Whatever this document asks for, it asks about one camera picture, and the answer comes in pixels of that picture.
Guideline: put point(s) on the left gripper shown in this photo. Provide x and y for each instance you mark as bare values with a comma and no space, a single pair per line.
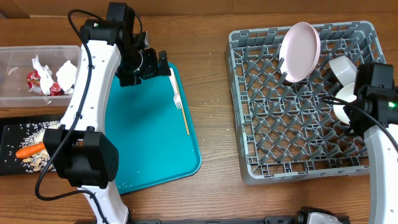
150,70

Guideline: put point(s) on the wooden chopstick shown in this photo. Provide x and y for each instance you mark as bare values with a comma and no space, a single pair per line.
184,116

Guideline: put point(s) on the grey melamine bowl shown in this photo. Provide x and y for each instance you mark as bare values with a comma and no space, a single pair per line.
344,70

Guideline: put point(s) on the grey dishwasher rack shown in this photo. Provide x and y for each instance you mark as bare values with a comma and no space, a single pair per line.
284,132

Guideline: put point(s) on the orange carrot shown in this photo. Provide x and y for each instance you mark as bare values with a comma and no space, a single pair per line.
29,150

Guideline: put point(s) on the pink round plate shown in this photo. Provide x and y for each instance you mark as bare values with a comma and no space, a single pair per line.
300,50

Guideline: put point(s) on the white plastic fork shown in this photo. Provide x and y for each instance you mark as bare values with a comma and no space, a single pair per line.
175,90

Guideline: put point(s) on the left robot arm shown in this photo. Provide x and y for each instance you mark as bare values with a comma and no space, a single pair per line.
79,150

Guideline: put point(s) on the black food waste tray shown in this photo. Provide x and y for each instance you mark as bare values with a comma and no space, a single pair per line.
19,132

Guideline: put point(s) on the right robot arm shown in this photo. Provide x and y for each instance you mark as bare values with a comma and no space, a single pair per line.
381,144

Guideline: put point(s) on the red snack wrapper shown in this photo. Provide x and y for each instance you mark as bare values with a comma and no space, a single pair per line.
33,81

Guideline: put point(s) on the teal plastic tray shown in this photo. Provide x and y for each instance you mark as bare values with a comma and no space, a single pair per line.
149,133

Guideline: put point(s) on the white tissue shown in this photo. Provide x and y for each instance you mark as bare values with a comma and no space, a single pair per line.
45,74

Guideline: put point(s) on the pile of white rice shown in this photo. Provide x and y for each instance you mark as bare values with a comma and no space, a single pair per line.
19,136

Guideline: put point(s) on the white paper bowl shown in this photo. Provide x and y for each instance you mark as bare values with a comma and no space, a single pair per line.
66,77

